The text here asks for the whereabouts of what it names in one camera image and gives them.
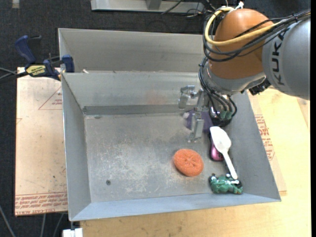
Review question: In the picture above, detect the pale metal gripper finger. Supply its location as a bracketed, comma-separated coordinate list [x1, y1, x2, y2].
[187, 113, 205, 143]
[177, 84, 198, 109]

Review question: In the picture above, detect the purple cloth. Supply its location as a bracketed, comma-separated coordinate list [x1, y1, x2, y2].
[183, 108, 212, 134]

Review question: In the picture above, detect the white plastic spoon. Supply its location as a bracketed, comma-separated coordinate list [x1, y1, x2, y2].
[209, 125, 238, 180]

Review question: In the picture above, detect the magenta glossy oval object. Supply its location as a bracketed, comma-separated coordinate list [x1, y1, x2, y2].
[208, 135, 225, 162]

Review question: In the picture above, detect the orange round scouring pad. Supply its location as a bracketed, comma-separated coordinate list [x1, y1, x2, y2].
[173, 148, 205, 178]

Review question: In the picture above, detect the green toy frog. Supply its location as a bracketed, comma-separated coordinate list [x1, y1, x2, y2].
[208, 173, 244, 196]

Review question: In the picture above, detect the grey metal bin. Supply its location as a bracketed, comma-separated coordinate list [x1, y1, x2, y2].
[58, 28, 282, 222]

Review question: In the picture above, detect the brown cardboard board red print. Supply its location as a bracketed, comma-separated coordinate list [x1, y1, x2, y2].
[14, 66, 288, 217]

